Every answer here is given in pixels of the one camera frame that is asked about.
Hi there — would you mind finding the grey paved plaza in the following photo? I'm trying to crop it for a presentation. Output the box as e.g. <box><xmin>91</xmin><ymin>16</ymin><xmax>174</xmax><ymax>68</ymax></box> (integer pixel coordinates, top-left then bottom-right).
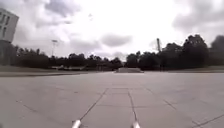
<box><xmin>0</xmin><ymin>70</ymin><xmax>224</xmax><ymax>128</ymax></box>

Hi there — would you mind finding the grass strip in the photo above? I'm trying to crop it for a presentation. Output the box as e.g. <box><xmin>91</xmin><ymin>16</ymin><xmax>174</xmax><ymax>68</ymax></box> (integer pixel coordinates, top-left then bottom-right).
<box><xmin>0</xmin><ymin>64</ymin><xmax>91</xmax><ymax>75</ymax></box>

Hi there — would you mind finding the row of dark trees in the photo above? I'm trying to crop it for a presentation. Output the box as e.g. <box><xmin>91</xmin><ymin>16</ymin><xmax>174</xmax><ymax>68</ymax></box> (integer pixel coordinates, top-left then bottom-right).
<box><xmin>0</xmin><ymin>34</ymin><xmax>224</xmax><ymax>72</ymax></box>

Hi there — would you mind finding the pale multi-storey building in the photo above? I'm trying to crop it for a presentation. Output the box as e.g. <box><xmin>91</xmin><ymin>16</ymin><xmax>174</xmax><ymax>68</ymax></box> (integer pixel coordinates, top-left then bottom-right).
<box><xmin>0</xmin><ymin>7</ymin><xmax>20</xmax><ymax>66</ymax></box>

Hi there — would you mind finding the low raised platform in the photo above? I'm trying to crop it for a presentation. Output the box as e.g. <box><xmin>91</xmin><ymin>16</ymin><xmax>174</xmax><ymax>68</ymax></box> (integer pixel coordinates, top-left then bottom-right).
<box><xmin>115</xmin><ymin>67</ymin><xmax>145</xmax><ymax>74</ymax></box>

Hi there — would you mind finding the tall mast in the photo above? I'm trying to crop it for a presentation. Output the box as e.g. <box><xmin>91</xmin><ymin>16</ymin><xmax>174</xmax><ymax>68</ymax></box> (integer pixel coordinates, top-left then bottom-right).
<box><xmin>156</xmin><ymin>37</ymin><xmax>162</xmax><ymax>53</ymax></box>

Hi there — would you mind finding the robot's own part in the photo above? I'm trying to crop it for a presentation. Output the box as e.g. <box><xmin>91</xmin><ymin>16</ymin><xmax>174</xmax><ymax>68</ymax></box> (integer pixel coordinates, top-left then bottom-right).
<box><xmin>71</xmin><ymin>119</ymin><xmax>82</xmax><ymax>128</ymax></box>
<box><xmin>132</xmin><ymin>121</ymin><xmax>142</xmax><ymax>128</ymax></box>

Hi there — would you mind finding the floodlight pole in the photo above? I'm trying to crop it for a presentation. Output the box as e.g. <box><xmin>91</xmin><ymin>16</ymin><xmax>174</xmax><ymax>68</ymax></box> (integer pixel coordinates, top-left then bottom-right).
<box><xmin>50</xmin><ymin>39</ymin><xmax>59</xmax><ymax>58</ymax></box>

